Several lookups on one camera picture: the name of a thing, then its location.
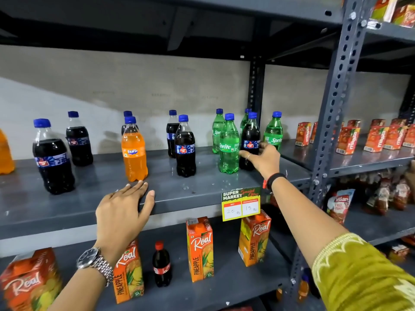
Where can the person's left hand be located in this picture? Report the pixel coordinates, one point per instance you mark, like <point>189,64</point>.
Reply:
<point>116,216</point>

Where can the person's right hand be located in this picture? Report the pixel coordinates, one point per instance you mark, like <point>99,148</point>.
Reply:
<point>268,161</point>

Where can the person's left thumb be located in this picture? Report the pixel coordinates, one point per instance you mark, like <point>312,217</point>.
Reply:
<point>148,204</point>

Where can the person's right thumb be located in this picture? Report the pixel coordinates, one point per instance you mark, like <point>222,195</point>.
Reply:
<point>249,156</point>

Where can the blue-capped cola bottle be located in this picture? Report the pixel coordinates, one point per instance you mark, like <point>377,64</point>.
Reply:
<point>251,134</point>
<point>127,113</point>
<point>78,142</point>
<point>185,152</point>
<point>53,161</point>
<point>171,132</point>

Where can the person's right forearm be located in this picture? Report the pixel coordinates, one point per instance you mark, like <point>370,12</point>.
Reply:
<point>304,216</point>

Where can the person's left forearm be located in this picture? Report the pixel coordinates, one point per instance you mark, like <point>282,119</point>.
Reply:
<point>81,293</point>

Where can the green lemon soda bottle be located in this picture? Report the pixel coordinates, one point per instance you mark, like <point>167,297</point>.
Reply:
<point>274,134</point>
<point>228,148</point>
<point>244,121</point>
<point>218,129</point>

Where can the black and red wristband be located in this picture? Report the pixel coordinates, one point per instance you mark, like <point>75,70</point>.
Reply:
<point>275,178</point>

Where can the orange soda bottle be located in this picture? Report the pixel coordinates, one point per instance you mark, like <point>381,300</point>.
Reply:
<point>134,158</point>
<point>5,155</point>

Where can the green and yellow price tag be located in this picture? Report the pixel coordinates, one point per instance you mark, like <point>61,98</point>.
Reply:
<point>240,204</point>

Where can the grey metal shelving rack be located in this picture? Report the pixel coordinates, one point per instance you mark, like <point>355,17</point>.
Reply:
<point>97,191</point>

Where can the small red-capped cola bottle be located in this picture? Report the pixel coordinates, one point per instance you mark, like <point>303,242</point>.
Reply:
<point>161,265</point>

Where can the orange pineapple juice carton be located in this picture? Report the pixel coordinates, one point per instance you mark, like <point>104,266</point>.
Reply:
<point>253,239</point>
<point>29,281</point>
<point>129,275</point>
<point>200,252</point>

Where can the silver metal wristwatch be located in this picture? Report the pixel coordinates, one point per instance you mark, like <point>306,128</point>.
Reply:
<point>94,260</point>

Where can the red and white snack packet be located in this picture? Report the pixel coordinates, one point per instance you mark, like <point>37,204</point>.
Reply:
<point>339,207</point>

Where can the row of small red juice boxes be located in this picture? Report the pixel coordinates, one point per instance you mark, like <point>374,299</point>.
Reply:
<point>376,139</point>

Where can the row of brown snack packets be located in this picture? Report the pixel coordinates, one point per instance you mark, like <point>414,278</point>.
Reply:
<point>385,194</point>

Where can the small orange drink bottle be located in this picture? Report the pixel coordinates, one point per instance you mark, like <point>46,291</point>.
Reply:
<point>303,288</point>

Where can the green embroidered sleeve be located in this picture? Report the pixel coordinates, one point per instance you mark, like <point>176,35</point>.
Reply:
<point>360,275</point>

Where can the orange snack packet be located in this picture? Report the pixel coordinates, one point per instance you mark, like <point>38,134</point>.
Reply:
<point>398,253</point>

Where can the red juice carton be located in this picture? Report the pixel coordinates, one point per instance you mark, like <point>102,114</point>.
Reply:
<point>405,16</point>
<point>382,8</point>

